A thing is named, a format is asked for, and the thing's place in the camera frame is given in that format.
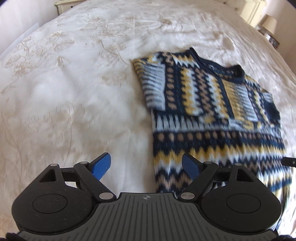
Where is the navy yellow patterned knit sweater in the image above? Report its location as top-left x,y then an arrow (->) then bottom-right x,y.
133,48 -> 292,201

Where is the cream floral bedspread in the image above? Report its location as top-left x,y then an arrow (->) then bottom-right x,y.
1,1 -> 295,236

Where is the cream table lamp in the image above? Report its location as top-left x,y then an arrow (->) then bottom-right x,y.
259,15 -> 280,50

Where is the cream tufted headboard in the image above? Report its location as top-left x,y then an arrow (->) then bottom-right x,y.
222,0 -> 267,27

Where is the cream nightstand far left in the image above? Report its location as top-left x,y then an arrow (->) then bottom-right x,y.
55,0 -> 85,15

